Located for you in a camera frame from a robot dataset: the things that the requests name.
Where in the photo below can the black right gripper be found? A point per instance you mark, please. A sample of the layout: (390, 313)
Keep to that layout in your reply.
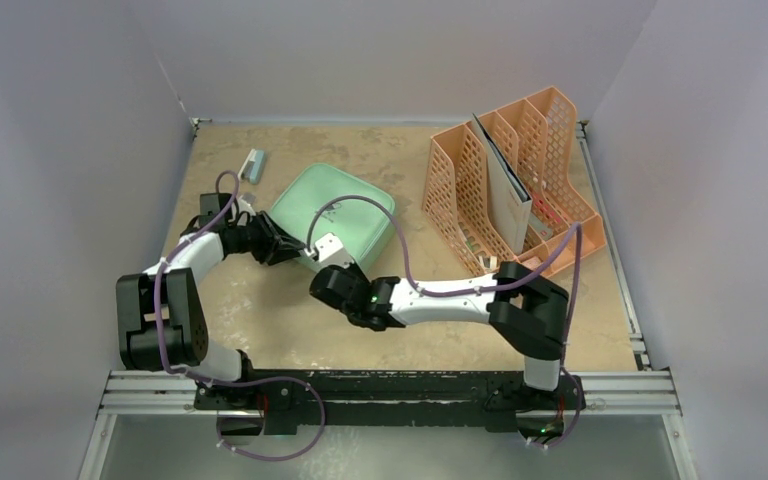
(330, 281)

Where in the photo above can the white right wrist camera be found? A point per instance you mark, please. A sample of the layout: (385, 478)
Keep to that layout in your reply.
(328, 251)

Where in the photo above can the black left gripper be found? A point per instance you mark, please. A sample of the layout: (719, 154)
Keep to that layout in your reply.
(275, 246)

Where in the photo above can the peach plastic file organizer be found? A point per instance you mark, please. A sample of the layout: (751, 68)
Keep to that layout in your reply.
(536, 135)

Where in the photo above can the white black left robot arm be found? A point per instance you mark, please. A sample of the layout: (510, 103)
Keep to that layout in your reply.
(161, 322)

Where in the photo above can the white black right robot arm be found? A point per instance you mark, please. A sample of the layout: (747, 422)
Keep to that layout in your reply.
(528, 311)

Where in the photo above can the grey folder in organizer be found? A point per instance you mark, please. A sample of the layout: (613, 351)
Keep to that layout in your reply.
(509, 201)

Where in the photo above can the mint green case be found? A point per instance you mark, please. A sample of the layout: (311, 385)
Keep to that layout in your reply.
(362, 227)

